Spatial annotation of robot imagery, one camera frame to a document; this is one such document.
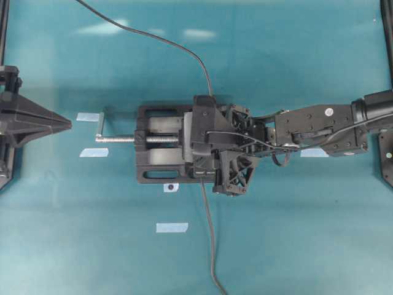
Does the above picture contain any black frame post right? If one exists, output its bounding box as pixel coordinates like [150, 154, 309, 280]
[380, 0, 392, 66]

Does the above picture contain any black USB cable with plug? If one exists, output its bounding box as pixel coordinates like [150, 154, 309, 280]
[75, 0, 214, 96]

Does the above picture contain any blue tape strip middle left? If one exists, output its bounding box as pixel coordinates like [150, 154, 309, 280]
[79, 147, 109, 157]

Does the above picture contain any tape patch with black dot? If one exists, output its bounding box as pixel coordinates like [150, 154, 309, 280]
[163, 183, 179, 193]

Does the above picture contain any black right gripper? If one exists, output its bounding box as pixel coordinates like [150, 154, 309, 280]
[193, 104, 276, 196]

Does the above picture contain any silver vise screw with crank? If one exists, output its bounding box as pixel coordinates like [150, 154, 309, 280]
[94, 111, 181, 144]

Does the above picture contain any blue tape strip bottom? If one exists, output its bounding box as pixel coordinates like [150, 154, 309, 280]
[156, 222, 189, 234]

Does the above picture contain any blue tape strip right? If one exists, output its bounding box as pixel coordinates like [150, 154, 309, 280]
[300, 148, 329, 158]

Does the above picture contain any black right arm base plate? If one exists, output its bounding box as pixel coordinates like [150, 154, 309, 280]
[378, 131, 393, 187]

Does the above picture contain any blue tape strip upper left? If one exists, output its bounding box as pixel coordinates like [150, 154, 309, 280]
[76, 112, 100, 122]

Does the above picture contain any blue tape strip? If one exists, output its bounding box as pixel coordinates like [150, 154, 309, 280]
[156, 222, 189, 234]
[76, 112, 100, 122]
[79, 147, 109, 157]
[300, 148, 329, 158]

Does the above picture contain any black frame post left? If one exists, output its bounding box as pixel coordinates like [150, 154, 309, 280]
[0, 0, 10, 66]

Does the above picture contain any black hub power cable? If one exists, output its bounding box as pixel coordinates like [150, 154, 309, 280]
[200, 178, 228, 295]

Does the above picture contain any black multi-port USB hub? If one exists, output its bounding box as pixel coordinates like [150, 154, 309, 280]
[182, 112, 216, 180]

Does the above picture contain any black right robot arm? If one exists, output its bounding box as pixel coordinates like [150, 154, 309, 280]
[190, 90, 392, 196]

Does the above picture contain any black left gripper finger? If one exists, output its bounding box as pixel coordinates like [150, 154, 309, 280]
[6, 93, 72, 147]

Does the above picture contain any black bench vise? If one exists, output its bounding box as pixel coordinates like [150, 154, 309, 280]
[134, 104, 226, 184]

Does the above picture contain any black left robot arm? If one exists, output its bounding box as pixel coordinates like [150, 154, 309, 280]
[1, 66, 72, 188]

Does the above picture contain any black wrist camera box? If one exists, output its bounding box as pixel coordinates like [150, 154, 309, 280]
[190, 95, 240, 157]

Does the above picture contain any black frame post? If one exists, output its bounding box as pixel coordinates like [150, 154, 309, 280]
[0, 0, 10, 66]
[380, 0, 392, 66]

